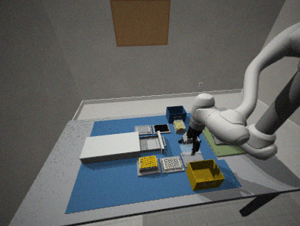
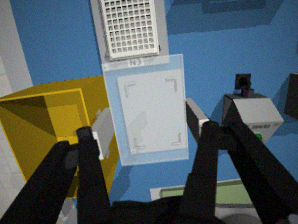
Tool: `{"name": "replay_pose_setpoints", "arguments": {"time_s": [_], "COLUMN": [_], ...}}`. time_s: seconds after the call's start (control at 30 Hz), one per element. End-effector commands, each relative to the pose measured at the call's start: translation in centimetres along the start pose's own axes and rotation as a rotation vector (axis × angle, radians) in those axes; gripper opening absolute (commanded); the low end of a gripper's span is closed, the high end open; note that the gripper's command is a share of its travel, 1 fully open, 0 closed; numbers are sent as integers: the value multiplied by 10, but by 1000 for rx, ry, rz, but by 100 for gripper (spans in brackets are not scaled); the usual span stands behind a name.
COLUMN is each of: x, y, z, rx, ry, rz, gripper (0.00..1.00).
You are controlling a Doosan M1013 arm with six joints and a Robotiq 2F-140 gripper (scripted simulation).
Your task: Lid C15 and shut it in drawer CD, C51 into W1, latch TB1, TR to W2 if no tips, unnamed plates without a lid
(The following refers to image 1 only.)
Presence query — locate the blue bench mat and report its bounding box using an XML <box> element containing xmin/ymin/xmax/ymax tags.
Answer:
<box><xmin>65</xmin><ymin>113</ymin><xmax>242</xmax><ymax>214</ymax></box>

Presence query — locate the black assay plate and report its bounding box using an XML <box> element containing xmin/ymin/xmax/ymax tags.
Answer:
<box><xmin>154</xmin><ymin>124</ymin><xmax>169</xmax><ymax>132</ymax></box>

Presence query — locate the yellow bin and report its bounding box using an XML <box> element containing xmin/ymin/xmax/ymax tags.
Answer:
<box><xmin>186</xmin><ymin>159</ymin><xmax>225</xmax><ymax>191</ymax></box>

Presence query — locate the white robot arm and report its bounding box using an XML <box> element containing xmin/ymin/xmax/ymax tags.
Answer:
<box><xmin>189</xmin><ymin>22</ymin><xmax>300</xmax><ymax>161</ymax></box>

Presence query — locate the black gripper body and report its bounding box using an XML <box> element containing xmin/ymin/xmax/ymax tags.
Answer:
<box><xmin>189</xmin><ymin>127</ymin><xmax>203</xmax><ymax>139</ymax></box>

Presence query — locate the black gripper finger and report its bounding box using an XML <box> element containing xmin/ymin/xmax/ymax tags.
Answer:
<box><xmin>186</xmin><ymin>129</ymin><xmax>192</xmax><ymax>144</ymax></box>
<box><xmin>191</xmin><ymin>135</ymin><xmax>201</xmax><ymax>156</ymax></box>

